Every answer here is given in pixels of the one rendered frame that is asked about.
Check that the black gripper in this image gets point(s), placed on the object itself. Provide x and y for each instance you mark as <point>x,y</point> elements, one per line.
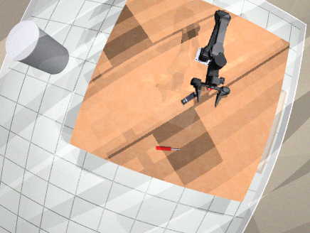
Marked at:
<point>197,84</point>

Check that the red screwdriver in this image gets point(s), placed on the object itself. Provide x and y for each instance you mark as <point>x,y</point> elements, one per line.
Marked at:
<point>165,148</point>

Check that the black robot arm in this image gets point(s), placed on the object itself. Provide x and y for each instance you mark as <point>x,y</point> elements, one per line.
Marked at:
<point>214,50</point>

